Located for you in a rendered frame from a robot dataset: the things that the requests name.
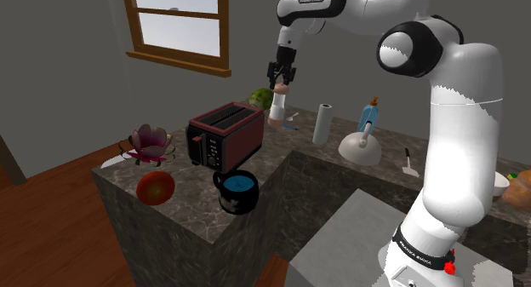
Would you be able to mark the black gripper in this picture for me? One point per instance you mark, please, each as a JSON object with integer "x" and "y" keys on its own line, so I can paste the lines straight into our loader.
{"x": 285, "y": 60}

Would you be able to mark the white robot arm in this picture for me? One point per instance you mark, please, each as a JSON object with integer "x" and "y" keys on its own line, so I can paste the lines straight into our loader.
{"x": 460, "y": 124}

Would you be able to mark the green cabbage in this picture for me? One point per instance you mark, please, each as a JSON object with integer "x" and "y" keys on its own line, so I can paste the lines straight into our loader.
{"x": 260, "y": 98}

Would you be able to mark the white bottle with tan cap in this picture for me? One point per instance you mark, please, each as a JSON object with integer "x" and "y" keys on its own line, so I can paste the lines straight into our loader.
{"x": 276, "y": 107}

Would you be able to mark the white spoon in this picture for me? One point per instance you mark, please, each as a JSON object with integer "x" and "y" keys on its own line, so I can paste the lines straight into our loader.
{"x": 291, "y": 117}

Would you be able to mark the blue pen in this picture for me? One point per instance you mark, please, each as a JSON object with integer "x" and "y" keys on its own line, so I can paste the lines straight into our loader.
{"x": 290, "y": 127}

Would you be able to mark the white paper towel roll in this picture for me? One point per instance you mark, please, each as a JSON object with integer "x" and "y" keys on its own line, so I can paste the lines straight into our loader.
{"x": 322, "y": 124}

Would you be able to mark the red and black toaster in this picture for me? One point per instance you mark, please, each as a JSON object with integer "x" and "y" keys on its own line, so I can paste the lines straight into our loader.
{"x": 238, "y": 138}

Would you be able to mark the blue bottle with orange cap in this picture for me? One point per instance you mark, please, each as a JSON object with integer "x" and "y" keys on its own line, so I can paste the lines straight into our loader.
{"x": 369, "y": 114}

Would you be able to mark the white kettle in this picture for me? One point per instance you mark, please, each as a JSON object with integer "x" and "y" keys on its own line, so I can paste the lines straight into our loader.
{"x": 359, "y": 151}

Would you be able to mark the black mug with blue inside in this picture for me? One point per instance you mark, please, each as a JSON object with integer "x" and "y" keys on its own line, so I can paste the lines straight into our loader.
{"x": 238, "y": 199}

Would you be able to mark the pink lotus flower ornament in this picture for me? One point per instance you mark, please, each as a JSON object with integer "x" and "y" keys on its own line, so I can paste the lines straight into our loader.
{"x": 150, "y": 141}

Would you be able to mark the red apple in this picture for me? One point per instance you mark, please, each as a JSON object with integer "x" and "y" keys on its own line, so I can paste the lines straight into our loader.
{"x": 155, "y": 188}

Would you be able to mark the grey robot stand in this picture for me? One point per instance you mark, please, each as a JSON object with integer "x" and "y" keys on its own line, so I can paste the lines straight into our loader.
{"x": 344, "y": 236}

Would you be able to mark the white plate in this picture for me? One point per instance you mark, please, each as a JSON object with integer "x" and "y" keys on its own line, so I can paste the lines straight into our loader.
{"x": 111, "y": 161}

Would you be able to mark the white bowl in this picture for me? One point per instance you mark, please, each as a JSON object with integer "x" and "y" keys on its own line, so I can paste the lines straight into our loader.
{"x": 500, "y": 184}

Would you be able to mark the small green and yellow object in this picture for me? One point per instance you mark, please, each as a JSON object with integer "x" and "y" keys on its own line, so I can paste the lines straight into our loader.
{"x": 512, "y": 175}

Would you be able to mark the brown bread loaf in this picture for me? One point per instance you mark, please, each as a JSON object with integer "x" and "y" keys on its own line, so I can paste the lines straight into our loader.
{"x": 518, "y": 192}

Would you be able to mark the window with wooden frame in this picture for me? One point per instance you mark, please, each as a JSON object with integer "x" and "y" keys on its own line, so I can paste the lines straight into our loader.
{"x": 182, "y": 24}

